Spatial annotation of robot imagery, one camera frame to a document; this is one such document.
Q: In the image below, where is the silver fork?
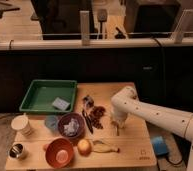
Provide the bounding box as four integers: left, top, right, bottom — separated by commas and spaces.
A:
115, 127, 119, 136

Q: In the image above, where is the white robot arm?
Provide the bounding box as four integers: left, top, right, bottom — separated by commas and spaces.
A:
111, 86, 193, 171

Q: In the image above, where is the brown dried scraps pile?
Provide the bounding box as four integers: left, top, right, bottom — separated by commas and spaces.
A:
89, 106, 106, 129

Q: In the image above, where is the banana peel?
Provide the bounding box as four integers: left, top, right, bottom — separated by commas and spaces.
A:
92, 140, 120, 153

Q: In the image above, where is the dark utensil with foil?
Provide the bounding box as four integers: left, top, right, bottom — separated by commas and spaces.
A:
82, 95, 94, 132

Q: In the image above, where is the wooden cutting board table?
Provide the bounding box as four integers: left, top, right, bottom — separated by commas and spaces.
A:
5, 83, 156, 171

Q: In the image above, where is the blue box on floor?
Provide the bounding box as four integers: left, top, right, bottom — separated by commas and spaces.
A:
151, 136, 169, 156

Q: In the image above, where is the purple bowl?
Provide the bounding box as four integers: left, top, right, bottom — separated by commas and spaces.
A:
58, 113, 85, 139

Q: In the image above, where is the crumpled white paper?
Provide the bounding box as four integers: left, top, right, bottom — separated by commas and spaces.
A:
64, 118, 79, 137

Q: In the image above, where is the light blue sponge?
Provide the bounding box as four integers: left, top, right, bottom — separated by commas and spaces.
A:
52, 98, 70, 111

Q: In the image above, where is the orange bowl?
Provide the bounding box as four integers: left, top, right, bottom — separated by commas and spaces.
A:
45, 138, 74, 168

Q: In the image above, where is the blue translucent cup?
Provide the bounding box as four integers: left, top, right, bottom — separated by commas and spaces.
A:
44, 115, 59, 132

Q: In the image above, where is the green plastic tray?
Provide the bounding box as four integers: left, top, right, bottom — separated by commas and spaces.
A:
19, 79, 77, 114

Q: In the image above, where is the white paper cup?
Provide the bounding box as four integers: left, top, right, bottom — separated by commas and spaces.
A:
11, 114, 32, 136

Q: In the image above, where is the small metal cup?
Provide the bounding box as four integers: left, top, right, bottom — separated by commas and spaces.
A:
9, 144, 27, 160

